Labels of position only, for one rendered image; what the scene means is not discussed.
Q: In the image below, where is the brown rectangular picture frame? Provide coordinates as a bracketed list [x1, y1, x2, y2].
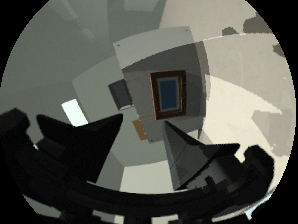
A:
[150, 69, 186, 120]

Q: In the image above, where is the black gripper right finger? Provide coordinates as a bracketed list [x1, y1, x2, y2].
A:
[161, 121, 241, 190]

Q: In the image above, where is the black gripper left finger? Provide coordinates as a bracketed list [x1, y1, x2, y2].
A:
[36, 113, 122, 184]

